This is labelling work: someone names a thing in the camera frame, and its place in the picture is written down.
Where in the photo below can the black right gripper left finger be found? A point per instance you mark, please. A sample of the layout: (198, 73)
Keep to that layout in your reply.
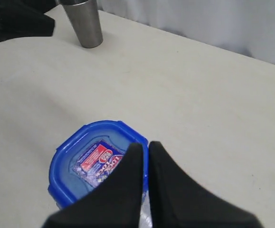
(115, 203)

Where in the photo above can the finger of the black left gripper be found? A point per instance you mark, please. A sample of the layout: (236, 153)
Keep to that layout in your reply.
(25, 18)

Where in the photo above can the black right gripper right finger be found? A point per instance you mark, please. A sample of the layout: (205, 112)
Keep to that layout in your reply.
(177, 201)

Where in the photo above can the clear tall plastic container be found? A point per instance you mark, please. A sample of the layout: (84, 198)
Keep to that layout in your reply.
(145, 220)

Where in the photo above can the blue plastic lid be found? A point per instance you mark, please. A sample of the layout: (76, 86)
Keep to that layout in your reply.
(88, 157)

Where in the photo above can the stainless steel cup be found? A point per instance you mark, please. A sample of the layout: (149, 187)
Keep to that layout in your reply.
(84, 18)

